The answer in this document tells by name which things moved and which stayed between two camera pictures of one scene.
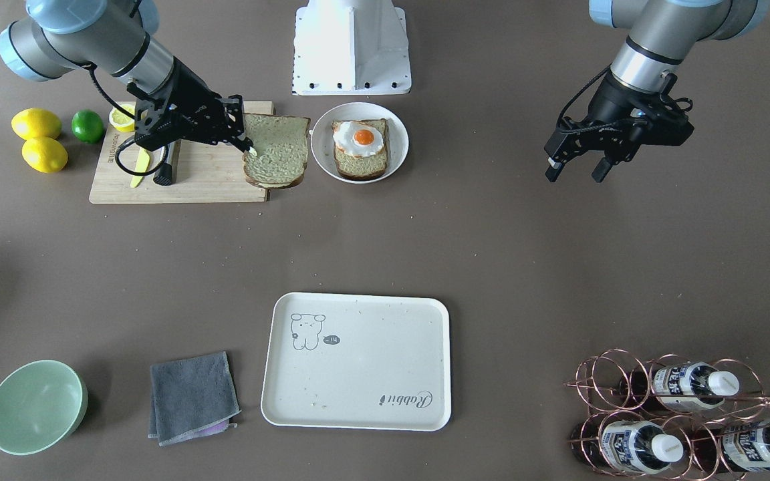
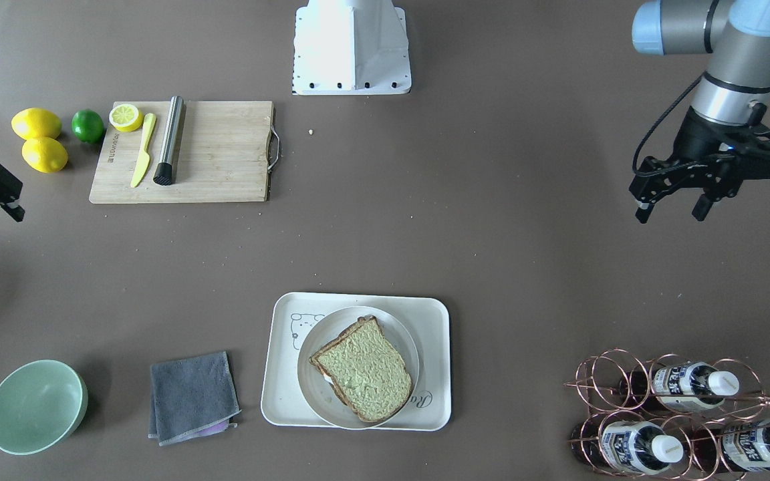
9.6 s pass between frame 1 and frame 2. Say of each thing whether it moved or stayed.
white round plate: moved
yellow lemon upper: stayed
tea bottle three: stayed
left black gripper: moved
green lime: stayed
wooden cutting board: stayed
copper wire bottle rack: stayed
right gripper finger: moved
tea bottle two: stayed
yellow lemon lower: stayed
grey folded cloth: stayed
